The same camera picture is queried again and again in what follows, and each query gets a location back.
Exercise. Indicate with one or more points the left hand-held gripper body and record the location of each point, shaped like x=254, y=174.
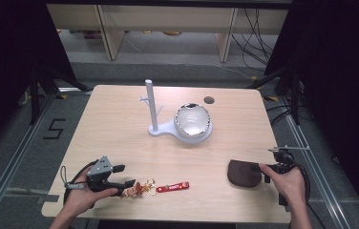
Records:
x=99, y=173

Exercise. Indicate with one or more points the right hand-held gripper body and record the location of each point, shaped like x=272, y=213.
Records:
x=282, y=160

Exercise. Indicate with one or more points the dark brown pouch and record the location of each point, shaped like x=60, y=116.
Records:
x=242, y=174

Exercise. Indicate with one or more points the person's right hand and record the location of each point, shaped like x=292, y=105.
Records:
x=287, y=187

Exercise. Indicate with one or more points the person's left hand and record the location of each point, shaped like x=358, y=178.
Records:
x=82, y=198

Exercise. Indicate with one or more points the white stand with pegs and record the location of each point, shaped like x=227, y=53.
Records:
x=158, y=127

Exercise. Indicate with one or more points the black metal stand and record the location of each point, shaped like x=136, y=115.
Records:
x=45, y=86
x=287, y=89

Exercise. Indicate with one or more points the silver metal bowl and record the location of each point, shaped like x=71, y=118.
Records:
x=193, y=120

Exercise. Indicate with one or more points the dark round table grommet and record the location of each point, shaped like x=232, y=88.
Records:
x=209, y=100

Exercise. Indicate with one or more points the black curtain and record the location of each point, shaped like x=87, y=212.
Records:
x=343, y=79
x=5, y=63

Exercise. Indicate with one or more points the light wooden shelf unit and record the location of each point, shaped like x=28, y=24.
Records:
x=168, y=22

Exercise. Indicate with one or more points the aluminium floor rail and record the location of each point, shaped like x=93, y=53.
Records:
x=314, y=168
x=12, y=159

